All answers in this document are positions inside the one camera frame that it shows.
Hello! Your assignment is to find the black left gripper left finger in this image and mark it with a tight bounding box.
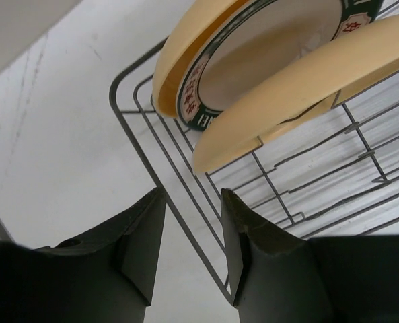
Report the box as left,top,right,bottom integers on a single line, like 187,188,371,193
0,188,166,322

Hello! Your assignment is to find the green patterned rim plate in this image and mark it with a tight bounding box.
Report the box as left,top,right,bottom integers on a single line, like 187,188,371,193
176,0,382,131

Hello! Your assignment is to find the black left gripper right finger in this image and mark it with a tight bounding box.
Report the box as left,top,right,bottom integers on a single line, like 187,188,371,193
221,189,399,322

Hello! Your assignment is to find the grey wire dish rack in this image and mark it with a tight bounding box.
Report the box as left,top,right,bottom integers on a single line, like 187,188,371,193
108,42,399,297

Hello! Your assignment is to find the yellow plate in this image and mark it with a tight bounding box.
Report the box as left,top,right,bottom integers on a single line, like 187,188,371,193
152,0,246,118
192,14,399,174

